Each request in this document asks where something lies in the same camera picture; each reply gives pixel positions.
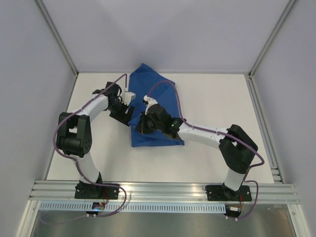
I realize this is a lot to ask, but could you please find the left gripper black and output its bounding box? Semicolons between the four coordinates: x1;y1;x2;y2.
108;99;135;126

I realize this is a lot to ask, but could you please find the blue surgical drape cloth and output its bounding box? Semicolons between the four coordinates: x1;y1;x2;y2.
128;64;185;148

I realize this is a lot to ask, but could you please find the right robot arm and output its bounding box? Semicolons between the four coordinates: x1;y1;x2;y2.
135;104;258;200

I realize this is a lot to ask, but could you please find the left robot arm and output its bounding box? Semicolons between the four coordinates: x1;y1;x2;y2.
54;82;136;198

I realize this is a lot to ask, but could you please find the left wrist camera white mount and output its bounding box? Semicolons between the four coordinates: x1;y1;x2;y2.
121;91;136;106

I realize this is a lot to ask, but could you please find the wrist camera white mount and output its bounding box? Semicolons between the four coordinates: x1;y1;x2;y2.
143;95;157;115
121;91;136;106

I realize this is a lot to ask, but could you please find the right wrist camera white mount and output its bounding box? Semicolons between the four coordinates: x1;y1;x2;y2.
143;95;157;115

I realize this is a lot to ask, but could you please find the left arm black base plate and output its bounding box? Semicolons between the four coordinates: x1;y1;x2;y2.
75;182;119;200

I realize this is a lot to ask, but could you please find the slotted cable duct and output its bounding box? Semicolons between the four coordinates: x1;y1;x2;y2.
39;201;226;214

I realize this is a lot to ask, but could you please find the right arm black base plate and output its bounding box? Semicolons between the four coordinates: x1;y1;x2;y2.
205;184;252;201

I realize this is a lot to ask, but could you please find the aluminium front rail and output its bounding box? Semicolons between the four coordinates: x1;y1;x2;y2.
29;180;300;204

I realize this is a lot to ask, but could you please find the aluminium frame post left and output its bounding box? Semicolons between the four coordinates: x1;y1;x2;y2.
34;0;79;78

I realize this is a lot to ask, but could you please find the aluminium frame post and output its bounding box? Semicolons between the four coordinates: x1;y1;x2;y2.
248;0;298;79
34;0;79;78

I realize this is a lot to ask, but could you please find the aluminium side rail right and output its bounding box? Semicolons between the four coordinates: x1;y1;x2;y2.
245;74;284;184

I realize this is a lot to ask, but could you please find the aluminium frame post right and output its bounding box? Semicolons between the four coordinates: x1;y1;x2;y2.
248;0;298;79

